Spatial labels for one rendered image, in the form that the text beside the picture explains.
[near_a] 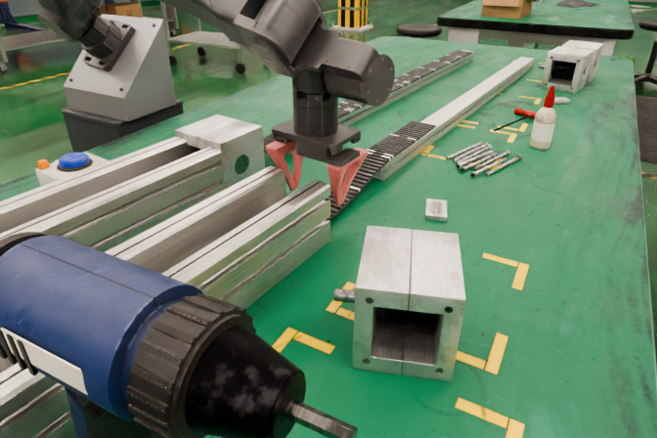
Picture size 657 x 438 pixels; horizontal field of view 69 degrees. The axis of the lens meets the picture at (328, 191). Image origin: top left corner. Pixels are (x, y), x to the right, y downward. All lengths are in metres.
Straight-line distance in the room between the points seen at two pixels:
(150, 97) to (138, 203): 0.57
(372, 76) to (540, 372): 0.33
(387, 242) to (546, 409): 0.19
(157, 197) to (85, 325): 0.44
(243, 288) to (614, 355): 0.37
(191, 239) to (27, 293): 0.31
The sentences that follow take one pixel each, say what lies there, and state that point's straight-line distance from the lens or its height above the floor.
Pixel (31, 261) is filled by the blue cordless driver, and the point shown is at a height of 1.00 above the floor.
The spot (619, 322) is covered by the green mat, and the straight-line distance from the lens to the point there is 0.59.
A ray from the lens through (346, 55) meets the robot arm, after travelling 0.52.
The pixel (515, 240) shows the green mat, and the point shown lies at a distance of 0.68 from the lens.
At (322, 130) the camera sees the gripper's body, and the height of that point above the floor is 0.92.
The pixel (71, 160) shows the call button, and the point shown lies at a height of 0.85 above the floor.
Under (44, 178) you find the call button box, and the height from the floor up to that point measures 0.83.
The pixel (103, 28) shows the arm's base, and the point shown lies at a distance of 1.19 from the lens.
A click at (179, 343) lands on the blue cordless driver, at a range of 0.20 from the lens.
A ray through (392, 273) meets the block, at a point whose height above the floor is 0.87.
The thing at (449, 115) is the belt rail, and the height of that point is 0.81.
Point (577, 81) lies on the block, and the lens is 1.40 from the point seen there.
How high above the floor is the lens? 1.13
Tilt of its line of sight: 28 degrees down
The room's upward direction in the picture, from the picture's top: straight up
